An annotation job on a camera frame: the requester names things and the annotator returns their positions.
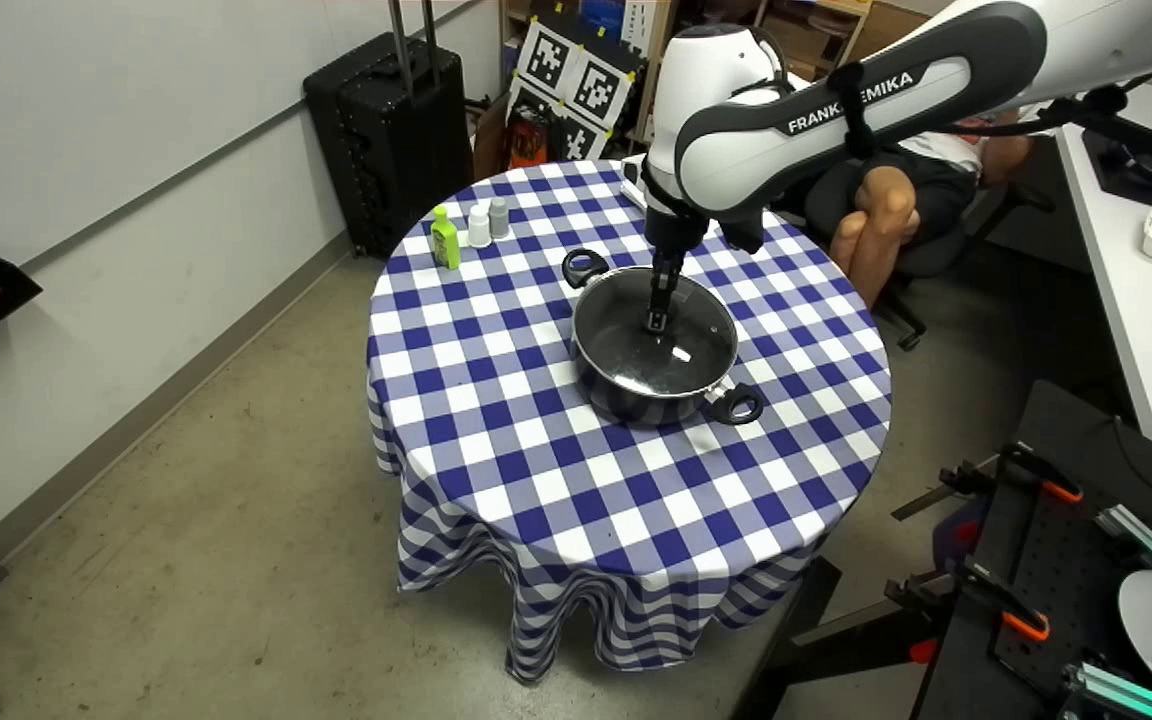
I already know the seated person with bare knees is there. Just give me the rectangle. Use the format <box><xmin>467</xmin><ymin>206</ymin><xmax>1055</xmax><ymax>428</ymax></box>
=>
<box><xmin>799</xmin><ymin>122</ymin><xmax>1039</xmax><ymax>316</ymax></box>

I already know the green plastic bottle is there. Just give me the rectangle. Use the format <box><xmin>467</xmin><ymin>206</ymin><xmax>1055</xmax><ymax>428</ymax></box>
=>
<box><xmin>424</xmin><ymin>199</ymin><xmax>467</xmax><ymax>276</ymax></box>

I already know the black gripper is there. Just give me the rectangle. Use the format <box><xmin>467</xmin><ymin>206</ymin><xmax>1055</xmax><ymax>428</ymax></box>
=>
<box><xmin>638</xmin><ymin>196</ymin><xmax>715</xmax><ymax>338</ymax></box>

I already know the blue white checkered tablecloth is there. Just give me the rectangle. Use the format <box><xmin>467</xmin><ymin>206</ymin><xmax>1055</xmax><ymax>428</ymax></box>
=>
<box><xmin>358</xmin><ymin>157</ymin><xmax>901</xmax><ymax>686</ymax></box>

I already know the teal handled tool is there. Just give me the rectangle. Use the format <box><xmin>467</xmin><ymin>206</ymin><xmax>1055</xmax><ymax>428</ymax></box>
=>
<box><xmin>1091</xmin><ymin>500</ymin><xmax>1152</xmax><ymax>578</ymax></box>
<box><xmin>1061</xmin><ymin>654</ymin><xmax>1152</xmax><ymax>720</ymax></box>

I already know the grey shaker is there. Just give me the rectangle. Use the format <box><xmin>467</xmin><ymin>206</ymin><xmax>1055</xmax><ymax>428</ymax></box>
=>
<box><xmin>484</xmin><ymin>190</ymin><xmax>516</xmax><ymax>243</ymax></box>

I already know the black suitcase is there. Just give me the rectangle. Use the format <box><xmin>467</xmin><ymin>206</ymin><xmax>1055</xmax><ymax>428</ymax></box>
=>
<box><xmin>300</xmin><ymin>0</ymin><xmax>474</xmax><ymax>259</ymax></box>

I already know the black glass pot lid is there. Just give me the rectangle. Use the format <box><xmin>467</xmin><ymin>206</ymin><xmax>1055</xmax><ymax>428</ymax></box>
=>
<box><xmin>567</xmin><ymin>265</ymin><xmax>745</xmax><ymax>400</ymax></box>

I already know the black equipment stand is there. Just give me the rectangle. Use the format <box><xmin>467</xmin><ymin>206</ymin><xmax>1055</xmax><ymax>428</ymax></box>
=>
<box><xmin>733</xmin><ymin>376</ymin><xmax>1152</xmax><ymax>720</ymax></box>

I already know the fiducial marker board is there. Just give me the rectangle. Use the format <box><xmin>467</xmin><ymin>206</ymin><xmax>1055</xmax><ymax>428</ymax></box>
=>
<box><xmin>567</xmin><ymin>45</ymin><xmax>647</xmax><ymax>136</ymax></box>
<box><xmin>512</xmin><ymin>13</ymin><xmax>589</xmax><ymax>100</ymax></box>

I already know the white shaker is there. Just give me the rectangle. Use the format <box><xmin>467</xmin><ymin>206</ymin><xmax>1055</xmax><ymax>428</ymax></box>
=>
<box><xmin>462</xmin><ymin>196</ymin><xmax>497</xmax><ymax>253</ymax></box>

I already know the black clamp with orange handle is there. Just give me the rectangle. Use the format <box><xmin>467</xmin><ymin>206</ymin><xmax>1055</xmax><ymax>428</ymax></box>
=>
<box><xmin>917</xmin><ymin>560</ymin><xmax>1055</xmax><ymax>648</ymax></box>
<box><xmin>888</xmin><ymin>442</ymin><xmax>1086</xmax><ymax>524</ymax></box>

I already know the black office chair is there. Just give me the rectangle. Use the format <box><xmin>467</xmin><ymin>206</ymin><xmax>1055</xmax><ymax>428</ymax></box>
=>
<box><xmin>870</xmin><ymin>182</ymin><xmax>1026</xmax><ymax>354</ymax></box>

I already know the black cooking pot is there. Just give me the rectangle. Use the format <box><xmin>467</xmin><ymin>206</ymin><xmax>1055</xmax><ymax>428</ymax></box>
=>
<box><xmin>555</xmin><ymin>243</ymin><xmax>771</xmax><ymax>431</ymax></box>

